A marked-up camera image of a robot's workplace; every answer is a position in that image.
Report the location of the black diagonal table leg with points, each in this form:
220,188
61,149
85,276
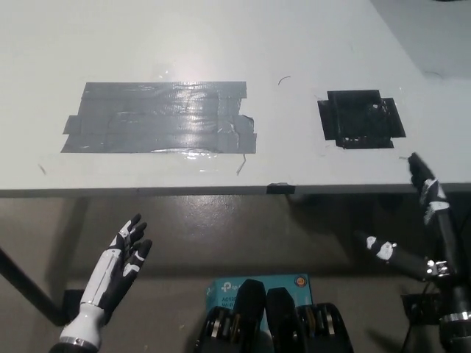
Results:
25,281

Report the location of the black tape patch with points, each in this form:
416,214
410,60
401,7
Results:
357,117

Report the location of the clear shiny tape sheet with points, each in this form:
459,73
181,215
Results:
198,157

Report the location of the grey duct tape patch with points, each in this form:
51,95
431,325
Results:
154,119

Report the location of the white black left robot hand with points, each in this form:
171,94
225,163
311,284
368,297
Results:
106,279

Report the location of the teal TP-Link router box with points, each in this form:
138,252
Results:
224,294

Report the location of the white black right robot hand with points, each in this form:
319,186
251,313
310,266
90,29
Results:
430,191

